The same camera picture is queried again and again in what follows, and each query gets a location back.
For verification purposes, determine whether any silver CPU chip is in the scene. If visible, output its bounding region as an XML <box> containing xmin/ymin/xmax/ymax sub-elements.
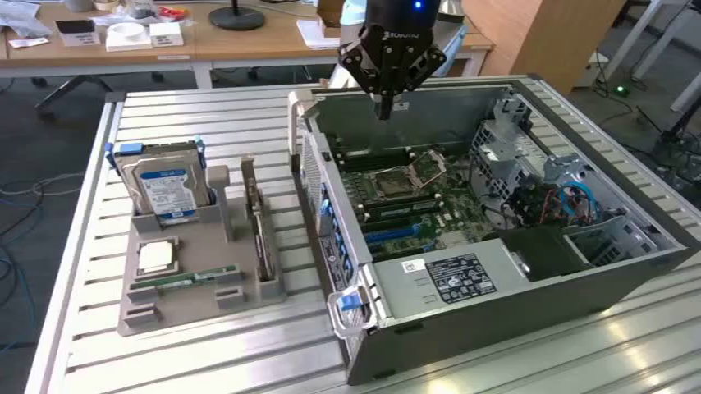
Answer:
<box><xmin>137</xmin><ymin>241</ymin><xmax>182</xmax><ymax>275</ymax></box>

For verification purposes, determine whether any black RAM slot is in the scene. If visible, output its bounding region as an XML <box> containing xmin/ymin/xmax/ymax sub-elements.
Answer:
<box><xmin>344</xmin><ymin>161</ymin><xmax>413</xmax><ymax>172</ymax></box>
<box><xmin>338</xmin><ymin>150</ymin><xmax>412</xmax><ymax>162</ymax></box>
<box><xmin>334</xmin><ymin>145</ymin><xmax>410</xmax><ymax>157</ymax></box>
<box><xmin>342</xmin><ymin>155</ymin><xmax>412</xmax><ymax>167</ymax></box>

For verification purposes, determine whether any wooden desk white frame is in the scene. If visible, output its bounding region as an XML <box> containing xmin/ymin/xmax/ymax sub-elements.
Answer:
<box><xmin>0</xmin><ymin>0</ymin><xmax>214</xmax><ymax>89</ymax></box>
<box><xmin>194</xmin><ymin>0</ymin><xmax>494</xmax><ymax>89</ymax></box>

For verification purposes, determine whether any black office chair base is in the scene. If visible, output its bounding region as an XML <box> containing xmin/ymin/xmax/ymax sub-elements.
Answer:
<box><xmin>31</xmin><ymin>71</ymin><xmax>166</xmax><ymax>122</ymax></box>

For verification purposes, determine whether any white cube box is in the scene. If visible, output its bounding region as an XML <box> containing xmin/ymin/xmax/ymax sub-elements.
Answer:
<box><xmin>149</xmin><ymin>21</ymin><xmax>186</xmax><ymax>48</ymax></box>

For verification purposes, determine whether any hard disk with blue rails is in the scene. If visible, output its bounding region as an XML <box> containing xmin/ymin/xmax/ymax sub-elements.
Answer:
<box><xmin>106</xmin><ymin>139</ymin><xmax>209</xmax><ymax>227</ymax></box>

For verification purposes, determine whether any black round lamp base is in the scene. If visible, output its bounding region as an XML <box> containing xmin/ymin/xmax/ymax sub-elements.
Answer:
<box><xmin>207</xmin><ymin>0</ymin><xmax>268</xmax><ymax>32</ymax></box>

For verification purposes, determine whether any green RAM stick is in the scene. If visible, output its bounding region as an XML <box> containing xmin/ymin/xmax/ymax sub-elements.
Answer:
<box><xmin>130</xmin><ymin>265</ymin><xmax>241</xmax><ymax>291</ymax></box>
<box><xmin>362</xmin><ymin>195</ymin><xmax>444</xmax><ymax>221</ymax></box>

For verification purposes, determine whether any blue wire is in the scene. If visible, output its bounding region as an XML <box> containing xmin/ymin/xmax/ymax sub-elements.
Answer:
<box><xmin>559</xmin><ymin>180</ymin><xmax>604</xmax><ymax>226</ymax></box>

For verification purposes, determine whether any black pouch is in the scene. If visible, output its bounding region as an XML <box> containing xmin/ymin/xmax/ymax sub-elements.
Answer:
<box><xmin>126</xmin><ymin>0</ymin><xmax>159</xmax><ymax>21</ymax></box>

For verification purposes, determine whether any green motherboard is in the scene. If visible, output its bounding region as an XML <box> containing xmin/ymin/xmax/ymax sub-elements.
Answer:
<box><xmin>328</xmin><ymin>137</ymin><xmax>509</xmax><ymax>263</ymax></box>

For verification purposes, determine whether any blue expansion slot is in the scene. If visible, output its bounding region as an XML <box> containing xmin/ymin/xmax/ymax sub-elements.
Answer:
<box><xmin>364</xmin><ymin>227</ymin><xmax>424</xmax><ymax>245</ymax></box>

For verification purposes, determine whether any silver metal bracket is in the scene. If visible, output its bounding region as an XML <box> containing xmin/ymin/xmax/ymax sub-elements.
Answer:
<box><xmin>541</xmin><ymin>153</ymin><xmax>596</xmax><ymax>186</ymax></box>

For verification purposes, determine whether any grey parts rack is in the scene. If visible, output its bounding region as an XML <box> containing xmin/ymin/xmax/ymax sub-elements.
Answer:
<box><xmin>117</xmin><ymin>163</ymin><xmax>290</xmax><ymax>338</ymax></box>

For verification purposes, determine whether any CPU socket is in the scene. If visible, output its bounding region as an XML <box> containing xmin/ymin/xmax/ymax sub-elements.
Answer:
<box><xmin>370</xmin><ymin>167</ymin><xmax>424</xmax><ymax>203</ymax></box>

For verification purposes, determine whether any white paper stack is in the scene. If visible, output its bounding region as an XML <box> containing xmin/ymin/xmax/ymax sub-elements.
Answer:
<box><xmin>296</xmin><ymin>18</ymin><xmax>345</xmax><ymax>51</ymax></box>

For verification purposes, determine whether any white flat box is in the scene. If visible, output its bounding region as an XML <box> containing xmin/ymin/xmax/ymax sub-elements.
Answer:
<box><xmin>103</xmin><ymin>32</ymin><xmax>155</xmax><ymax>53</ymax></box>

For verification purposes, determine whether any white floor box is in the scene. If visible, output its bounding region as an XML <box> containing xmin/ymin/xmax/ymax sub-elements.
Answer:
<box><xmin>589</xmin><ymin>52</ymin><xmax>613</xmax><ymax>89</ymax></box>

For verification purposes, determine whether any wooden cabinet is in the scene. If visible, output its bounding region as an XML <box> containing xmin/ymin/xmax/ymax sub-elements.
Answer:
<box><xmin>454</xmin><ymin>0</ymin><xmax>629</xmax><ymax>94</ymax></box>

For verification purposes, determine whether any grey floor cable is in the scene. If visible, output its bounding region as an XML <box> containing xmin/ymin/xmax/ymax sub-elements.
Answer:
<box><xmin>0</xmin><ymin>171</ymin><xmax>87</xmax><ymax>198</ymax></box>

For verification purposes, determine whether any white desk leg frame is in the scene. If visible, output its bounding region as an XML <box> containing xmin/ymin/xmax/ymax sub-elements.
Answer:
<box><xmin>596</xmin><ymin>0</ymin><xmax>701</xmax><ymax>112</ymax></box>

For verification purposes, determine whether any silver disk bay cage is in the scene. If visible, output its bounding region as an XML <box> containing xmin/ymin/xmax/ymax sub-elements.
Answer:
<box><xmin>564</xmin><ymin>213</ymin><xmax>661</xmax><ymax>268</ymax></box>
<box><xmin>469</xmin><ymin>118</ymin><xmax>549</xmax><ymax>198</ymax></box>

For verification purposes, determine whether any white box with black top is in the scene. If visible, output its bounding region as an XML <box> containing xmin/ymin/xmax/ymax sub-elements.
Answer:
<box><xmin>54</xmin><ymin>19</ymin><xmax>103</xmax><ymax>48</ymax></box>

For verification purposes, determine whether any red wire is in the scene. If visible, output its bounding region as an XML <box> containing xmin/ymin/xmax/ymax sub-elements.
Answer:
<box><xmin>540</xmin><ymin>186</ymin><xmax>569</xmax><ymax>226</ymax></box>

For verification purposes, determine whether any brown cardboard box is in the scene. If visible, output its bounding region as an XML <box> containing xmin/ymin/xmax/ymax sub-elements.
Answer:
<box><xmin>317</xmin><ymin>0</ymin><xmax>346</xmax><ymax>30</ymax></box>

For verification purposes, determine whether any clear latch with blue tab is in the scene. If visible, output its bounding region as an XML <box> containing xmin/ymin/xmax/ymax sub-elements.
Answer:
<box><xmin>326</xmin><ymin>286</ymin><xmax>377</xmax><ymax>338</ymax></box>

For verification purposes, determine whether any black wire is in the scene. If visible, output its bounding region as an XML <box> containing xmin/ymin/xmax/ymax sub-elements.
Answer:
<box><xmin>478</xmin><ymin>192</ymin><xmax>521</xmax><ymax>229</ymax></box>

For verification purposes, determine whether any green graphics card black fan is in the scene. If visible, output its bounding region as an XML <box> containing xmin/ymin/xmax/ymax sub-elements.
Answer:
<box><xmin>239</xmin><ymin>154</ymin><xmax>278</xmax><ymax>286</ymax></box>

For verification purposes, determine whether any silver power supply unit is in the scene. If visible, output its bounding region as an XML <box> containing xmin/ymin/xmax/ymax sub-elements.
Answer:
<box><xmin>358</xmin><ymin>239</ymin><xmax>532</xmax><ymax>325</ymax></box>

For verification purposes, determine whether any blue floor cable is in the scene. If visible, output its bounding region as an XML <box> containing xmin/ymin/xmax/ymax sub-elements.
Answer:
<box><xmin>0</xmin><ymin>196</ymin><xmax>46</xmax><ymax>354</ymax></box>

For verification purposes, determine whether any black tripod stand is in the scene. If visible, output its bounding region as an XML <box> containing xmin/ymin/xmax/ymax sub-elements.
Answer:
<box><xmin>637</xmin><ymin>104</ymin><xmax>701</xmax><ymax>186</ymax></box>

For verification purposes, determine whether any white tape roll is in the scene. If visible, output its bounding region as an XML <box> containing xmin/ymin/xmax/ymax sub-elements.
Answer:
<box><xmin>107</xmin><ymin>22</ymin><xmax>146</xmax><ymax>42</ymax></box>

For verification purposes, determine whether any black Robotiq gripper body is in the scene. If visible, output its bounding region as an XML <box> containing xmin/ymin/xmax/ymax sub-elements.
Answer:
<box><xmin>358</xmin><ymin>0</ymin><xmax>442</xmax><ymax>83</ymax></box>

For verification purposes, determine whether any dark grey open PC case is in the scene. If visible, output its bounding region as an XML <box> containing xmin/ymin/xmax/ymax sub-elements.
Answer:
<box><xmin>288</xmin><ymin>73</ymin><xmax>701</xmax><ymax>387</ymax></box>

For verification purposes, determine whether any beige case handle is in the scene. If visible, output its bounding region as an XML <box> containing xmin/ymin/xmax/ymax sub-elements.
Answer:
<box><xmin>289</xmin><ymin>90</ymin><xmax>321</xmax><ymax>121</ymax></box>

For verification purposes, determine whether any metal socket cover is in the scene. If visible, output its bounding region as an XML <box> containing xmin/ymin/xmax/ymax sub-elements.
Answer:
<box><xmin>408</xmin><ymin>148</ymin><xmax>449</xmax><ymax>190</ymax></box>

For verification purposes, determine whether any clear plastic bag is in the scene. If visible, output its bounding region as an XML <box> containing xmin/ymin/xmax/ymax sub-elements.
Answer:
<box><xmin>0</xmin><ymin>0</ymin><xmax>57</xmax><ymax>39</ymax></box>

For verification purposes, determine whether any red and white card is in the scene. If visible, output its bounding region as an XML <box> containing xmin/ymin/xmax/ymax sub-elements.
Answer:
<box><xmin>7</xmin><ymin>36</ymin><xmax>53</xmax><ymax>49</ymax></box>

